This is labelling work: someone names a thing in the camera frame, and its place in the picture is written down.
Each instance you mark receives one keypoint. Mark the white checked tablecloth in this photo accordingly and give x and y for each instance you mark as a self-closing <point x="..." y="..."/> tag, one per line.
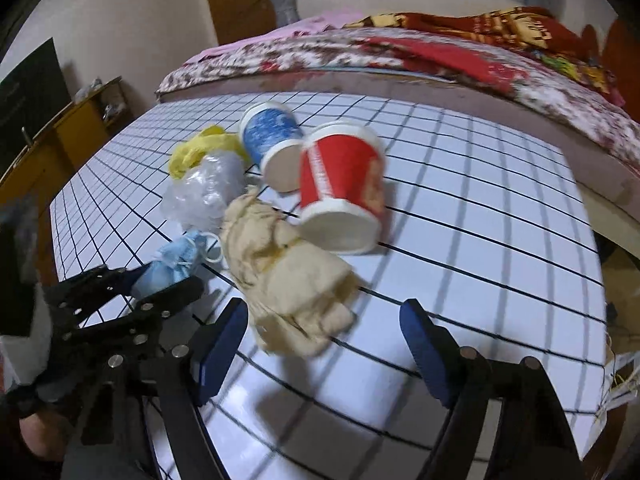
<point x="475" y="210"/>

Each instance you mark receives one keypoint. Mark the wooden cabinet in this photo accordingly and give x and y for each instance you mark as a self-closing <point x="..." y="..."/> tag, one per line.
<point x="75" y="130"/>

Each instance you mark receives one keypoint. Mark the pink sheet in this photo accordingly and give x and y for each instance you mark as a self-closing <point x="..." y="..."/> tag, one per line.
<point x="320" y="20"/>

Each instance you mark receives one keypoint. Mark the beige cloth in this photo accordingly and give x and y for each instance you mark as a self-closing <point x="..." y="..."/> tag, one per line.
<point x="285" y="280"/>

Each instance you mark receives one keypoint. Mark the red scalloped headboard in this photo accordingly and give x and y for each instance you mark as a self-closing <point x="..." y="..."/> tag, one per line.
<point x="625" y="60"/>

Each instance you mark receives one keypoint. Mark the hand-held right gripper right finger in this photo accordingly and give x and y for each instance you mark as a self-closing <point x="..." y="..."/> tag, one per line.
<point x="425" y="350"/>

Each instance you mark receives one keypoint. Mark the bed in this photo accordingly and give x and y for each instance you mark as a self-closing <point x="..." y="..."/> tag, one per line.
<point x="575" y="160"/>

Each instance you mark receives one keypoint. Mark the red paper cup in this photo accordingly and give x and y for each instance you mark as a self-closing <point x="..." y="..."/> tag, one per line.
<point x="345" y="175"/>

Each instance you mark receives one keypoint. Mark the floral quilt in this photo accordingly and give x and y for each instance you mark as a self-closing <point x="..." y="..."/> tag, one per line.
<point x="300" y="50"/>

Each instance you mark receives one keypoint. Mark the black flat screen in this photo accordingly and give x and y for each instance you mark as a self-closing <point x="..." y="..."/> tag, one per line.
<point x="30" y="95"/>

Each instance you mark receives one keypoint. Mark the clear plastic bag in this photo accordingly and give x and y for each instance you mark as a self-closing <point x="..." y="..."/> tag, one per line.
<point x="210" y="185"/>

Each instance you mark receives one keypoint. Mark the blue face mask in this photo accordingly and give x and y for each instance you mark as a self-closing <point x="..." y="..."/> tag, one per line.
<point x="170" y="265"/>

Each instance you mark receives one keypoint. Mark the blue paper cup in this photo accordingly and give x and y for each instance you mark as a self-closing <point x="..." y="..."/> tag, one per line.
<point x="267" y="132"/>

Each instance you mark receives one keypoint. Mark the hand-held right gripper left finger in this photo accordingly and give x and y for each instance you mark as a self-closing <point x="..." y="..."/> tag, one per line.
<point x="220" y="355"/>

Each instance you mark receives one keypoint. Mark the yellow plastic bag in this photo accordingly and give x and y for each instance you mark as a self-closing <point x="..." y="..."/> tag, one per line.
<point x="200" y="147"/>

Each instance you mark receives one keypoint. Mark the wooden door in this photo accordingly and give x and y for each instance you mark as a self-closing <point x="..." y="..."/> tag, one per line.
<point x="235" y="0"/>

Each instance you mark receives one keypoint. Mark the red printed blanket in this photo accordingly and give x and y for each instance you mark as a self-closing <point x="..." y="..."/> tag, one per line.
<point x="500" y="25"/>

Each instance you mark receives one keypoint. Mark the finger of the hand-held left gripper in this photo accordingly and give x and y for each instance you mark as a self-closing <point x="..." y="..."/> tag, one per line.
<point x="165" y="300"/>
<point x="85" y="285"/>

